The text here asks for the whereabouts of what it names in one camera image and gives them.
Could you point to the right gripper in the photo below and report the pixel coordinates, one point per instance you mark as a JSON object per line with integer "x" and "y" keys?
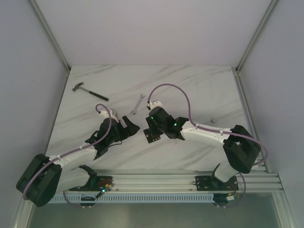
{"x": 152, "y": 124}

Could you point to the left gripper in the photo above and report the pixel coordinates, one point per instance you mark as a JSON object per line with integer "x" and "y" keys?
{"x": 122, "y": 129}

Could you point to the black fuse box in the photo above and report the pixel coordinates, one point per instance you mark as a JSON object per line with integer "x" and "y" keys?
{"x": 151, "y": 135}

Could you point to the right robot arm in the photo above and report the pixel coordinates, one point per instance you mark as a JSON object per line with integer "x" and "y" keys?
{"x": 239, "y": 147}

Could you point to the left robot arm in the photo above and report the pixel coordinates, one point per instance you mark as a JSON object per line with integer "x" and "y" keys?
{"x": 46, "y": 176}

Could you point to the silver wrench centre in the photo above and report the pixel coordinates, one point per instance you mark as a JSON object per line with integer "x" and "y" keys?
{"x": 134, "y": 110}

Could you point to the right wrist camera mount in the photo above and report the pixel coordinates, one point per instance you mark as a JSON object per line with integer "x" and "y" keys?
{"x": 151, "y": 105}

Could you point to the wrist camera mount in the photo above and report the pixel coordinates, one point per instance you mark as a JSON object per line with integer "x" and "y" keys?
{"x": 151, "y": 105}
{"x": 107, "y": 114}

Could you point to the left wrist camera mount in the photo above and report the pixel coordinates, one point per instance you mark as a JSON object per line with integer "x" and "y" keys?
{"x": 107, "y": 114}

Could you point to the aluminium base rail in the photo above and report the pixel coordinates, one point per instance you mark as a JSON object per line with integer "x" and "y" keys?
{"x": 168, "y": 186}

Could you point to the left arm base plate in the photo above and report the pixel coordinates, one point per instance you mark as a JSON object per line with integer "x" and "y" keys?
{"x": 98, "y": 184}

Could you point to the black handled hammer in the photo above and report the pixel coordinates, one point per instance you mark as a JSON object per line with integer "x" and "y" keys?
{"x": 80, "y": 86}

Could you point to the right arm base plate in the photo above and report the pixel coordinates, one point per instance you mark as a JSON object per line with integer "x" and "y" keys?
{"x": 210, "y": 183}

